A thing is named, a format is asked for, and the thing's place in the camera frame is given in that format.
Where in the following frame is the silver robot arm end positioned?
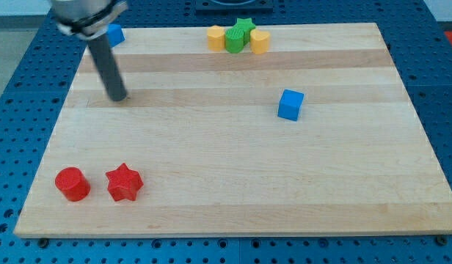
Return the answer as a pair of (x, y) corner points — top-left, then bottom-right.
(49, 0), (128, 40)

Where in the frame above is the blue cube block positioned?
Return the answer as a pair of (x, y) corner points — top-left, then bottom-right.
(277, 89), (305, 121)

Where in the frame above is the green star block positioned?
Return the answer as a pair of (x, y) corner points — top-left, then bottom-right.
(233, 18), (256, 45)

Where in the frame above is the red star block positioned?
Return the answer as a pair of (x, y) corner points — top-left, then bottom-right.
(106, 163), (144, 202)

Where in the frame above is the wooden board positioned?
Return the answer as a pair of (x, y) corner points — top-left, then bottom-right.
(14, 23), (452, 238)

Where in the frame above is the green cylinder block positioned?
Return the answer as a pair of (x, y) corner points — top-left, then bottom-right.
(225, 28), (244, 54)

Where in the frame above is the yellow block left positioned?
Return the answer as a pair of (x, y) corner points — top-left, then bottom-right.
(207, 25), (225, 51)

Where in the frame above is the yellow heart block right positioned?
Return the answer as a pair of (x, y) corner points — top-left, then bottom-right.
(250, 29), (271, 54)

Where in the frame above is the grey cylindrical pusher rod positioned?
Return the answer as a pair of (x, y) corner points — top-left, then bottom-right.
(87, 34), (127, 102)

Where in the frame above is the blue block at corner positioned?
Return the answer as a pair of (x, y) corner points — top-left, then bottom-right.
(106, 23), (125, 48)

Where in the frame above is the red cylinder block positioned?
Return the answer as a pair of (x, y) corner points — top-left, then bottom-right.
(54, 167), (91, 202)

